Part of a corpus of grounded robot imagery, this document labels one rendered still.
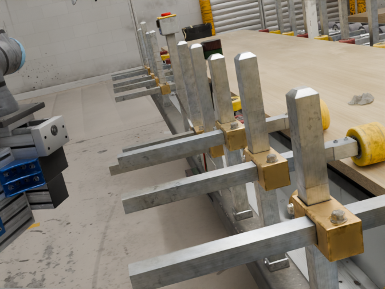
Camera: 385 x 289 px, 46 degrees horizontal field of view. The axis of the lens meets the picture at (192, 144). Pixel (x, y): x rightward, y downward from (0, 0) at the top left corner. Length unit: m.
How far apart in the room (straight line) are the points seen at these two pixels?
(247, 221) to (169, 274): 0.62
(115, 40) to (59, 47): 1.04
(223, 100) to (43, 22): 8.00
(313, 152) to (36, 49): 8.52
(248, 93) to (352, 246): 0.36
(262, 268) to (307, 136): 0.46
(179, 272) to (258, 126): 0.37
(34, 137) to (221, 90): 0.62
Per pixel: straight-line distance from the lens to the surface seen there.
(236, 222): 1.22
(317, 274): 0.74
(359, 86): 1.58
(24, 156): 1.50
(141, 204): 0.85
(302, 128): 0.64
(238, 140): 1.07
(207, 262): 0.62
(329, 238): 0.63
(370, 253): 1.08
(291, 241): 0.65
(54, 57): 9.04
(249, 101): 0.87
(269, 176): 0.84
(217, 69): 1.10
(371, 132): 0.94
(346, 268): 1.16
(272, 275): 1.01
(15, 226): 1.53
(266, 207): 0.95
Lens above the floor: 1.29
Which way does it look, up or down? 18 degrees down
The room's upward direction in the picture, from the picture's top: 11 degrees counter-clockwise
